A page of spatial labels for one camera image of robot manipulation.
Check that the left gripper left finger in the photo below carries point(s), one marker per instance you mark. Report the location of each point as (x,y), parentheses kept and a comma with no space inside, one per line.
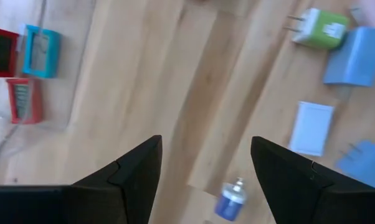
(112,199)

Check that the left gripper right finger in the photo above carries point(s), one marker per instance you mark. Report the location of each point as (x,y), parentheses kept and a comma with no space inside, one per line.
(299,199)

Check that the white power adapter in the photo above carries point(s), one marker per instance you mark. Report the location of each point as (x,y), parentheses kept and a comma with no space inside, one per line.
(310,129)

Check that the light blue multi-port charger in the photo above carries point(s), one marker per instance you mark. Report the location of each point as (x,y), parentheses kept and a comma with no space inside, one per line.
(368,166)

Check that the teal digital clock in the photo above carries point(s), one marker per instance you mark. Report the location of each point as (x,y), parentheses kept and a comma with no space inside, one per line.
(52,53)

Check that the pink wall charger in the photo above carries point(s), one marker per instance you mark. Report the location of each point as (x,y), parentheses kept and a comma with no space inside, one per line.
(374,12)

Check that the light blue cube charger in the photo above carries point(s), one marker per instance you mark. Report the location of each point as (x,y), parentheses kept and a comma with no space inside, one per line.
(355,59)

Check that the green white wall charger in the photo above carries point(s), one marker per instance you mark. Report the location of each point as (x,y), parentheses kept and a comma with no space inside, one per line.
(324,29)

